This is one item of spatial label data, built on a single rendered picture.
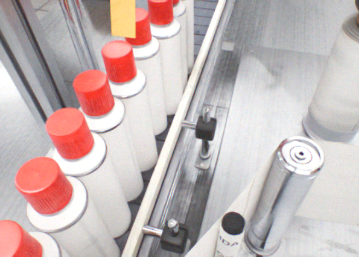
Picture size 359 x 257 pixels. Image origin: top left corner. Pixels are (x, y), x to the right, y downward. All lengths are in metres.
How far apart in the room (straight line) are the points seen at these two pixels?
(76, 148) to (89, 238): 0.09
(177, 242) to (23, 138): 0.39
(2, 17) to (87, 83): 0.13
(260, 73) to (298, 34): 0.25
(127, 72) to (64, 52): 0.50
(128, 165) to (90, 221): 0.11
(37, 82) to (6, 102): 0.31
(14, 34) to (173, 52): 0.20
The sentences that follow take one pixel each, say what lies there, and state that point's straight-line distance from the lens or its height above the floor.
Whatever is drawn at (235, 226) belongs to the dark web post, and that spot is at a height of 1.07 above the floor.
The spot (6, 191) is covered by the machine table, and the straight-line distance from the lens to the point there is 0.59.
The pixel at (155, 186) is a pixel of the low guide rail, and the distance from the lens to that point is 0.41.
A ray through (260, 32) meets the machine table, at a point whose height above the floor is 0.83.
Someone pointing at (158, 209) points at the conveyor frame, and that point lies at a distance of 0.44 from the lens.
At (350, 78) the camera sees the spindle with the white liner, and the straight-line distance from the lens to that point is 0.45.
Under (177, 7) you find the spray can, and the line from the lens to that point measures 0.48.
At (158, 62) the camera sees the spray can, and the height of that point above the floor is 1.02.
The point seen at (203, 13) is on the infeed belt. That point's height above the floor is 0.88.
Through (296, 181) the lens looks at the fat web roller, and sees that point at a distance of 0.27.
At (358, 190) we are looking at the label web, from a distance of 0.36.
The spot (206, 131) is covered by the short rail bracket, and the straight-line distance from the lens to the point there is 0.46.
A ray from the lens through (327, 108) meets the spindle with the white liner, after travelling 0.49.
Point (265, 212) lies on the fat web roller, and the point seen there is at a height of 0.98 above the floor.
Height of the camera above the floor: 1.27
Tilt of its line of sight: 50 degrees down
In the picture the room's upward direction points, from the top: 3 degrees counter-clockwise
